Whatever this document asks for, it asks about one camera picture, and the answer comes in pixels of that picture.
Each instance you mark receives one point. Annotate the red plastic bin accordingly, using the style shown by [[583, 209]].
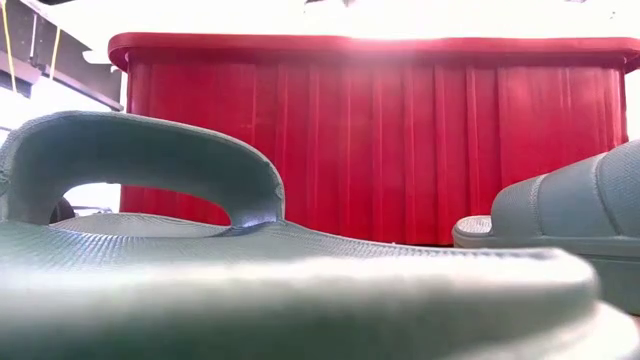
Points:
[[375, 150]]

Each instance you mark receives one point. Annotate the metal frame structure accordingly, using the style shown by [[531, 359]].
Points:
[[75, 65]]

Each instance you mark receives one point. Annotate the green rubber slide sandal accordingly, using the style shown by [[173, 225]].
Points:
[[575, 200], [250, 300]]

